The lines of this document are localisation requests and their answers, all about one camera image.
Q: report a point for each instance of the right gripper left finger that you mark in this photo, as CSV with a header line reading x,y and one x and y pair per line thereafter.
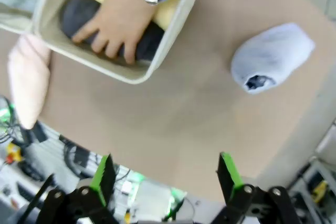
x,y
103,179

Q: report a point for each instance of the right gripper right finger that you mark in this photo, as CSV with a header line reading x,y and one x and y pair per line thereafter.
x,y
231,176

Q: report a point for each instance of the white towel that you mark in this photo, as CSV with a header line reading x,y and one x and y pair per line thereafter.
x,y
273,51

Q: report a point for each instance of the dark grey towel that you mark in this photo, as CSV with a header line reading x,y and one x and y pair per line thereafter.
x,y
78,14

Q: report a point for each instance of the person's left hand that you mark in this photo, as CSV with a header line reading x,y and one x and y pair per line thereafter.
x,y
123,19

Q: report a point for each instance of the white control box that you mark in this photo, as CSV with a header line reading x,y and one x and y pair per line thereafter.
x,y
152,197

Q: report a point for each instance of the yellow emergency stop box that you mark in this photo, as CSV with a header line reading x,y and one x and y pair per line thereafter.
x,y
13,151

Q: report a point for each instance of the pink folded towel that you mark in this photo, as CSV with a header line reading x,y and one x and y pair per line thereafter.
x,y
26,82

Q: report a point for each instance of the beige fabric bin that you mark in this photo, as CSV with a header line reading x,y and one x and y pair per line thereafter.
x,y
172,37
15,22

